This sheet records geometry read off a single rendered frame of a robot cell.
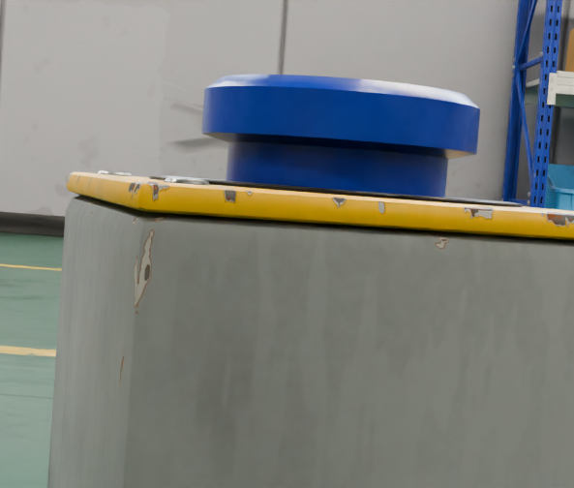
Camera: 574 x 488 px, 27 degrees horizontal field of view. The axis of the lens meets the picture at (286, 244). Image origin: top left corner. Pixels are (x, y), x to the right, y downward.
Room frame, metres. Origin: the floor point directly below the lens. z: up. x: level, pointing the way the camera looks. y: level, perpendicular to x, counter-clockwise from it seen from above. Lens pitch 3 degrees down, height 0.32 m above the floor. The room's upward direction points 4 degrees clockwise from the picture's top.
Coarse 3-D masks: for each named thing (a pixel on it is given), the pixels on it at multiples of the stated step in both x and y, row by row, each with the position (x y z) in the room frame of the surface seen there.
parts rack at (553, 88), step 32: (544, 32) 4.51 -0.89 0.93; (544, 64) 4.48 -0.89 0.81; (512, 96) 5.03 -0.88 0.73; (544, 96) 4.48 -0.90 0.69; (512, 128) 5.05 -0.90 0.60; (544, 128) 4.48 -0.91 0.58; (512, 160) 5.05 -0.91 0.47; (544, 160) 4.49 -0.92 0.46; (512, 192) 5.05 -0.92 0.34; (544, 192) 4.48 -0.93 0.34
